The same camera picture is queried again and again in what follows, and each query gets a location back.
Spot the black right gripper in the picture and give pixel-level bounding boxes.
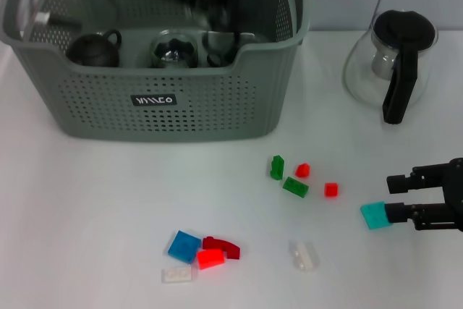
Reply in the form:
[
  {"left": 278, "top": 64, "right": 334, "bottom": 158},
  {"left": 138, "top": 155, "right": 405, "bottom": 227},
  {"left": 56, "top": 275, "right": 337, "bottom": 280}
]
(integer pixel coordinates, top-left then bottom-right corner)
[{"left": 383, "top": 156, "right": 463, "bottom": 232}]

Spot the grey perforated storage basket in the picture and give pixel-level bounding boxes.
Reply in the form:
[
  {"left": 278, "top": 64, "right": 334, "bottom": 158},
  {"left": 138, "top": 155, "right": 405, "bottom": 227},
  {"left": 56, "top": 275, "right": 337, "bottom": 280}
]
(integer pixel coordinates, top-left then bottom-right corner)
[{"left": 0, "top": 0, "right": 311, "bottom": 143}]

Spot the teal square plate brick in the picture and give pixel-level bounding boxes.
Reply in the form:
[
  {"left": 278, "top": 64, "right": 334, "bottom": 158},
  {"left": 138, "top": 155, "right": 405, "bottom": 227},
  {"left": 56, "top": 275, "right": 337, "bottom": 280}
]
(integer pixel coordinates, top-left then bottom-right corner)
[{"left": 360, "top": 200, "right": 394, "bottom": 231}]

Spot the black clay teapot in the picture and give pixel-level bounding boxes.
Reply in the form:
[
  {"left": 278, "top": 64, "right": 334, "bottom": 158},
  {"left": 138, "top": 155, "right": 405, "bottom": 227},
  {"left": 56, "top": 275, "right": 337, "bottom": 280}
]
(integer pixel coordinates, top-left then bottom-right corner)
[{"left": 66, "top": 28, "right": 123, "bottom": 67}]

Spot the flat green toy brick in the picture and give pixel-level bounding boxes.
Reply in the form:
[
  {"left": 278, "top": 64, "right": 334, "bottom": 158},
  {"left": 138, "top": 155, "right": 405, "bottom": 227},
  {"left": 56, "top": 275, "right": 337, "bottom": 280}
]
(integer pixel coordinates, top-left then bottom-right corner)
[{"left": 282, "top": 176, "right": 310, "bottom": 198}]

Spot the translucent white toy brick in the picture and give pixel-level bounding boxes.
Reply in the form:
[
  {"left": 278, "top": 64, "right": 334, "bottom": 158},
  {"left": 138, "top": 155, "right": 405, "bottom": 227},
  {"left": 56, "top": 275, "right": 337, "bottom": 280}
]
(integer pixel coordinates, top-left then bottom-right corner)
[{"left": 288, "top": 240, "right": 321, "bottom": 273}]

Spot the glass pitcher black lid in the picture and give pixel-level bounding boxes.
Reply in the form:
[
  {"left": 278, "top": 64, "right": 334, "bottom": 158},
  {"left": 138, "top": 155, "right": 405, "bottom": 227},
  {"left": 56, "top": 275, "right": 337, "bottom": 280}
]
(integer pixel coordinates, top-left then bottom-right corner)
[{"left": 342, "top": 9, "right": 439, "bottom": 125}]

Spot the tall green toy brick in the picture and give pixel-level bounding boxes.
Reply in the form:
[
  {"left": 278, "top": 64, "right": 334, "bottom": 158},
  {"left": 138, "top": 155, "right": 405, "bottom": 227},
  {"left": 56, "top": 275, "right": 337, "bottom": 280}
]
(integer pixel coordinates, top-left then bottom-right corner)
[{"left": 269, "top": 154, "right": 286, "bottom": 181}]

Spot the dark red curved brick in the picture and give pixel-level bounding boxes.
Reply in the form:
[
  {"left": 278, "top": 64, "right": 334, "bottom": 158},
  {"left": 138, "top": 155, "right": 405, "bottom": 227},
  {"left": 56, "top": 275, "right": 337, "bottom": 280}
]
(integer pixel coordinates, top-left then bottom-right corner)
[{"left": 202, "top": 235, "right": 242, "bottom": 261}]

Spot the bright red toy brick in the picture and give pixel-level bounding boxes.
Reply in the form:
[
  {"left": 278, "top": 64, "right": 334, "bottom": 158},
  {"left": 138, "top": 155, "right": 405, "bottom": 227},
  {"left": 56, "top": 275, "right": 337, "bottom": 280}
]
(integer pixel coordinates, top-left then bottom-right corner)
[{"left": 197, "top": 249, "right": 226, "bottom": 271}]

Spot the blue square plate brick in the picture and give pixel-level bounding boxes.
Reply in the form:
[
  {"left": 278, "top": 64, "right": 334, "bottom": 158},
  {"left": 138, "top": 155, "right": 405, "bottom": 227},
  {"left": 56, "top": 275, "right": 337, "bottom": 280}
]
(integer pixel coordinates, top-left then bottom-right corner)
[{"left": 168, "top": 229, "right": 203, "bottom": 264}]

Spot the white two-stud plate brick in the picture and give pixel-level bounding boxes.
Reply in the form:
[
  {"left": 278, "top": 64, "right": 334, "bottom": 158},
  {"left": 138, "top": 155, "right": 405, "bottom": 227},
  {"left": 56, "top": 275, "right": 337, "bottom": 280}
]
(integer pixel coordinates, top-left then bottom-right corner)
[{"left": 161, "top": 266, "right": 196, "bottom": 284}]

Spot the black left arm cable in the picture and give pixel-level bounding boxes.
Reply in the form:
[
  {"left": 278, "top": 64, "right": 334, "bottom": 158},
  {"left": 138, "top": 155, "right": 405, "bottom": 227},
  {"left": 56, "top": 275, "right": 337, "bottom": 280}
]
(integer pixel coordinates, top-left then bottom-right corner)
[{"left": 7, "top": 0, "right": 79, "bottom": 31}]

